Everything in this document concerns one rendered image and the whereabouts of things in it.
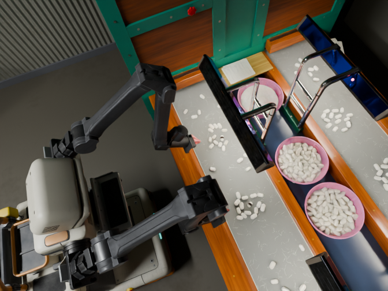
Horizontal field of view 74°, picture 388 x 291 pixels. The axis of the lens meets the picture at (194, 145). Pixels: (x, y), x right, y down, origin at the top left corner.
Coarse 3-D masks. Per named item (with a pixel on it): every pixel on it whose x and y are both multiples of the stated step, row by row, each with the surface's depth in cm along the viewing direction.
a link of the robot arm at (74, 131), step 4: (76, 128) 95; (80, 128) 95; (68, 132) 96; (72, 132) 96; (76, 132) 94; (80, 132) 94; (68, 136) 95; (72, 136) 96; (76, 136) 94; (80, 136) 93; (68, 140) 95; (72, 140) 98; (68, 144) 95; (72, 144) 95
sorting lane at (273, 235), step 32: (192, 96) 160; (192, 128) 151; (224, 128) 149; (224, 160) 141; (224, 192) 134; (256, 192) 132; (256, 224) 126; (288, 224) 125; (256, 256) 120; (288, 256) 119; (288, 288) 114
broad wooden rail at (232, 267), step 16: (176, 160) 141; (192, 160) 140; (192, 176) 136; (208, 224) 126; (224, 224) 126; (208, 240) 123; (224, 240) 122; (224, 256) 119; (240, 256) 120; (224, 272) 117; (240, 272) 116; (240, 288) 113; (256, 288) 115
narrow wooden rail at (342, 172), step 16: (272, 64) 162; (272, 80) 161; (304, 128) 146; (320, 144) 137; (336, 160) 133; (336, 176) 135; (352, 176) 129; (368, 208) 122; (368, 224) 125; (384, 224) 119; (384, 240) 119
